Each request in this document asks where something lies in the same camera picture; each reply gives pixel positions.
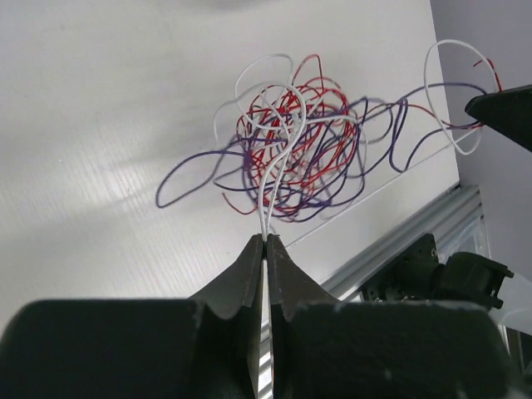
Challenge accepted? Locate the purple wire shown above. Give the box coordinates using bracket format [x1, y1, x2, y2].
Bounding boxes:
[156, 82, 487, 223]

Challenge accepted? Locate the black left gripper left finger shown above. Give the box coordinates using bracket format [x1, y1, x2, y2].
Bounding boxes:
[188, 234, 264, 398]

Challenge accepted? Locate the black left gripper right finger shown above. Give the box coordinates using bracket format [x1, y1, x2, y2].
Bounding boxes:
[265, 234, 338, 398]

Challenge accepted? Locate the aluminium frame rail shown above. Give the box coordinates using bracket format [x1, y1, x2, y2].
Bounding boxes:
[322, 185, 490, 301]

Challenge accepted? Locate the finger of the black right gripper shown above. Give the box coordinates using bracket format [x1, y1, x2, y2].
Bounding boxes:
[465, 85, 532, 151]

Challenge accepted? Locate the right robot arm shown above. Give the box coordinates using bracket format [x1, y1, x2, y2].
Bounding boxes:
[361, 85, 531, 310]

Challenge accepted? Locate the red wire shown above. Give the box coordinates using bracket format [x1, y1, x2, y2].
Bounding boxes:
[222, 54, 502, 215]

